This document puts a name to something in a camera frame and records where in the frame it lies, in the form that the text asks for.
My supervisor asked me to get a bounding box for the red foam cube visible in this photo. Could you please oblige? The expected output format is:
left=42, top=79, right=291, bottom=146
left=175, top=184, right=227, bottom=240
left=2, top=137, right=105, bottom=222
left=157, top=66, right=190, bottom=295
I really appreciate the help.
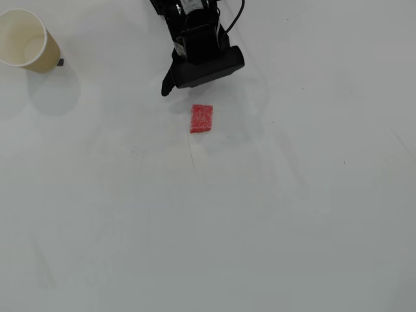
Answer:
left=189, top=104, right=215, bottom=134

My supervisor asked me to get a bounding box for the beige paper cup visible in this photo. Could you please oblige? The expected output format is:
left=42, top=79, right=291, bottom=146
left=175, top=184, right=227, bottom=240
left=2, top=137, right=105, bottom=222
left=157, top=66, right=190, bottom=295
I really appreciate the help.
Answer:
left=0, top=8, right=62, bottom=73

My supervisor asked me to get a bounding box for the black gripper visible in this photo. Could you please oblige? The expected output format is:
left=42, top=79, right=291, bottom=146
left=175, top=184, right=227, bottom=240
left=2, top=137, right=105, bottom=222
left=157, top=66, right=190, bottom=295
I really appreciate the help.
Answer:
left=161, top=11, right=232, bottom=98

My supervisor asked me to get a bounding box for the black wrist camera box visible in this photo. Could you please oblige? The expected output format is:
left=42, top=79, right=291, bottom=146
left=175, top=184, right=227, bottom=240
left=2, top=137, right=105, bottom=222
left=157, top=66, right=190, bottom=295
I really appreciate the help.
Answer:
left=171, top=45, right=245, bottom=90

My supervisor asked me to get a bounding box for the black cable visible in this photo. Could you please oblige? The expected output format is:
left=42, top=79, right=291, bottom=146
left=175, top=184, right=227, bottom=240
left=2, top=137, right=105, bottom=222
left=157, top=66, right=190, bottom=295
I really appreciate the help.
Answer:
left=224, top=0, right=246, bottom=35

